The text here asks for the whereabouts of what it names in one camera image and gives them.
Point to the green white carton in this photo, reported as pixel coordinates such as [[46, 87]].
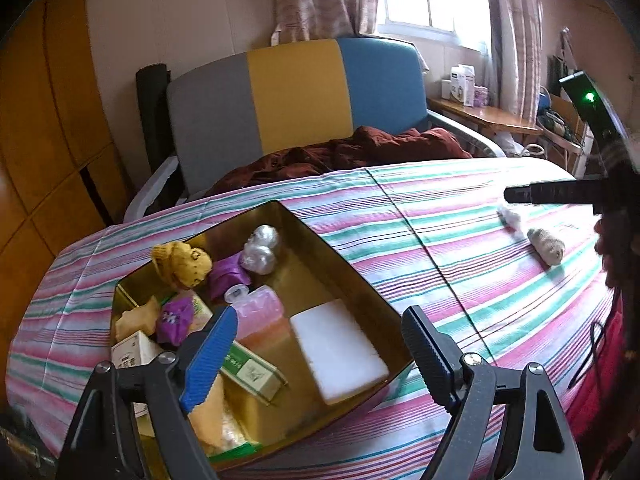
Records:
[[250, 367]]

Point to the purple snack packet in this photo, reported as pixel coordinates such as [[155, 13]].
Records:
[[172, 320], [227, 275]]

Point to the yellow sock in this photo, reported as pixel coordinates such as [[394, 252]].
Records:
[[182, 262]]

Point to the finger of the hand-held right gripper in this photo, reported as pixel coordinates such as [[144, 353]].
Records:
[[555, 192]]

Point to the yellow sponge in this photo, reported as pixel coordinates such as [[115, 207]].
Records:
[[135, 317], [210, 422]]

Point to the gold tin box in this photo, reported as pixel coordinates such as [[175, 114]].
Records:
[[325, 270]]

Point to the cream knitted sock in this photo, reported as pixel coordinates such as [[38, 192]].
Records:
[[547, 246]]

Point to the grey yellow blue sofa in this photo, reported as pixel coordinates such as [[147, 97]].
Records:
[[290, 95]]

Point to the wooden wardrobe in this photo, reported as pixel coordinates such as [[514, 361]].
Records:
[[45, 110]]

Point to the white plastic bag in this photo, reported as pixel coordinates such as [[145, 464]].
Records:
[[261, 250], [511, 217], [507, 144]]

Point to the black rolled mat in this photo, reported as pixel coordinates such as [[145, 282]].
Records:
[[152, 110]]

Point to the cracker packet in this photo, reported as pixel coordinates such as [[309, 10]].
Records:
[[237, 435]]

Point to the pink hair roller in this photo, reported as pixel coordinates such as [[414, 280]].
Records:
[[260, 305]]

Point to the wooden shelf rack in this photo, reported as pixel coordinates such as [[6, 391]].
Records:
[[562, 130]]

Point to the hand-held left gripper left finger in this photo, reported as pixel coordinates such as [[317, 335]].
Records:
[[210, 360]]

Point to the white sponge block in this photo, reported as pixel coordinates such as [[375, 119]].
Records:
[[340, 350]]

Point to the wooden desk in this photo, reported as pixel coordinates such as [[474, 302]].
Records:
[[485, 117]]

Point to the purple carton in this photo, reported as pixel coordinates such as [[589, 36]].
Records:
[[481, 96]]

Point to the striped bed sheet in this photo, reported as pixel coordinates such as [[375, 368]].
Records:
[[450, 260]]

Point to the red clothing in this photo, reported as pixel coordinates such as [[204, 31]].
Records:
[[615, 400]]

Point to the person's right hand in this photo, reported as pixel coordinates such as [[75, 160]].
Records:
[[620, 250]]

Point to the blue container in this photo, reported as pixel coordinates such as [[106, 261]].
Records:
[[543, 102]]

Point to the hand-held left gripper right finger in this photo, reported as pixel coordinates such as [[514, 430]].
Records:
[[430, 360]]

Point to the brown quilt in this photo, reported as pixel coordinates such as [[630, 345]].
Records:
[[350, 155]]

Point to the white paper box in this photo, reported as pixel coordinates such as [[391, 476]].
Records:
[[135, 352]]

